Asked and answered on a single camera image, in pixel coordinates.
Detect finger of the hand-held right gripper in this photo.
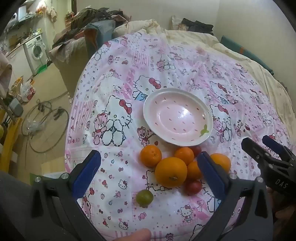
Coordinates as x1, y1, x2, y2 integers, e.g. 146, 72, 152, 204
262, 136, 296, 164
241, 137, 267, 164

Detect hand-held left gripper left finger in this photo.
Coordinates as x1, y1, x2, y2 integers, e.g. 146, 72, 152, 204
30, 150, 105, 241

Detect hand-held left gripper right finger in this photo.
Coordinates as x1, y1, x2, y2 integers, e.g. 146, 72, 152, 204
193, 152, 274, 241

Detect medium orange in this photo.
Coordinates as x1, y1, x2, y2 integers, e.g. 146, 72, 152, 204
140, 144, 162, 168
210, 153, 232, 174

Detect small mandarin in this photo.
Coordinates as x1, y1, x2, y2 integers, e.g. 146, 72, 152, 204
174, 147, 195, 165
186, 161, 203, 181

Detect red cherry tomato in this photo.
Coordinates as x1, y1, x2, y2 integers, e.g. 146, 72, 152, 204
184, 179, 203, 196

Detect large orange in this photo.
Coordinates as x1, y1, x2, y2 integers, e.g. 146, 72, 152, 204
154, 157, 188, 188

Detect small dark green fruit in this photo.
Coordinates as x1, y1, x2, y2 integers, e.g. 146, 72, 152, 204
136, 189, 154, 205

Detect pink speckled plate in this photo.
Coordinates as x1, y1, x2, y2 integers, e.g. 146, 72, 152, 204
143, 88, 213, 147

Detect person's right hand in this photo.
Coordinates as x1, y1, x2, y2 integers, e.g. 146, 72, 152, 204
266, 186, 296, 232

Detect person's left hand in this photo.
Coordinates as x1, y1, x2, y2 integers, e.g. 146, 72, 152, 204
113, 228, 151, 241

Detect cardboard box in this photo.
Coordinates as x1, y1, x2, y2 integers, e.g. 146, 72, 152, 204
42, 160, 68, 174

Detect teal pillow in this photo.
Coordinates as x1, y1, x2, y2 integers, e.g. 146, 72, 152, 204
220, 35, 275, 75

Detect beige sofa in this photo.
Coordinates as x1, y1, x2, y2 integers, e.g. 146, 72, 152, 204
48, 37, 93, 93

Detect white plastic bag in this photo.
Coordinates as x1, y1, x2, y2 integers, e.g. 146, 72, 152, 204
20, 80, 36, 102

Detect pink cartoon printed blanket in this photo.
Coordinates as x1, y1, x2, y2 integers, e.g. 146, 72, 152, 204
65, 31, 296, 241

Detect white washing machine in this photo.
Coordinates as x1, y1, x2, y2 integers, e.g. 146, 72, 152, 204
23, 34, 50, 76

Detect black folded clothes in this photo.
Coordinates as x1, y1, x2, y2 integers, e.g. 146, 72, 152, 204
180, 18, 214, 35

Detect blue cushion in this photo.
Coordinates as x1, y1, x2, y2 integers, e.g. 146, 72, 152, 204
84, 20, 116, 54

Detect floral cloth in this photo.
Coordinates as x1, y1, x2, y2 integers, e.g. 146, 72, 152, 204
171, 15, 186, 31

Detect range hood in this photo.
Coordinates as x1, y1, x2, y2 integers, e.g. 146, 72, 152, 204
9, 6, 36, 24

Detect coiled hose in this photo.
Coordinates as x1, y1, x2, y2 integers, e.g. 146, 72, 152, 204
22, 98, 70, 153

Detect yellow wooden frame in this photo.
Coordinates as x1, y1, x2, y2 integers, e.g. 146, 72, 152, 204
0, 111, 22, 167

